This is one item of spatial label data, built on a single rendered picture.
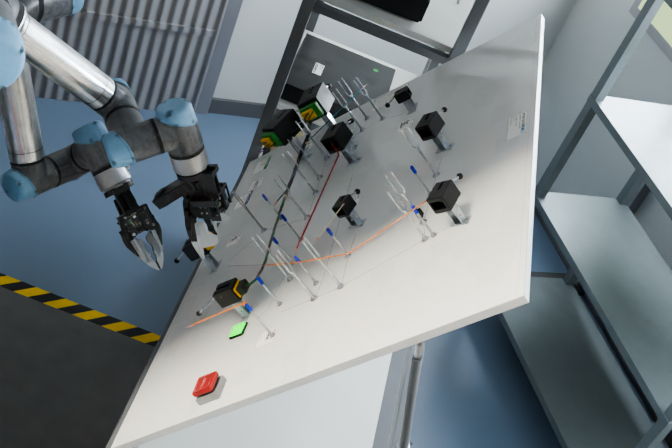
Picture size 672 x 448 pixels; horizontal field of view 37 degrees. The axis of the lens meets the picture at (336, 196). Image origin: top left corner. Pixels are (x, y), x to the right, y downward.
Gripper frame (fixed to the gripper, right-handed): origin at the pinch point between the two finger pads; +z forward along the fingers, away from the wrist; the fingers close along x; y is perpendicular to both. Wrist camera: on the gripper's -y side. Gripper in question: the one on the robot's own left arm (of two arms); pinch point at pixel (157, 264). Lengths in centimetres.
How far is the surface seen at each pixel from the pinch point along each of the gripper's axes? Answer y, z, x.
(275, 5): -204, -64, 115
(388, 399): -23, 63, 39
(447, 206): 46, 13, 53
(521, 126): 30, 8, 83
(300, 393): -21, 49, 19
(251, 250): -22.9, 9.8, 24.7
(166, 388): 3.0, 25.7, -11.2
